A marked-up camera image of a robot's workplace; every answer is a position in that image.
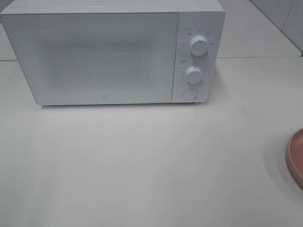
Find round white door button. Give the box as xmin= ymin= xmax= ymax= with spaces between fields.
xmin=183 ymin=88 xmax=198 ymax=100

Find pink round plate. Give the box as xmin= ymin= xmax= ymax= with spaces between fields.
xmin=286 ymin=129 xmax=303 ymax=189

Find lower white timer knob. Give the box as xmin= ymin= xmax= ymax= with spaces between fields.
xmin=186 ymin=67 xmax=204 ymax=84

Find upper white power knob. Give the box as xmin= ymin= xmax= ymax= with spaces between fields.
xmin=189 ymin=34 xmax=209 ymax=56

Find white microwave oven body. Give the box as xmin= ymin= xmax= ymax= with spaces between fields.
xmin=0 ymin=0 xmax=226 ymax=105

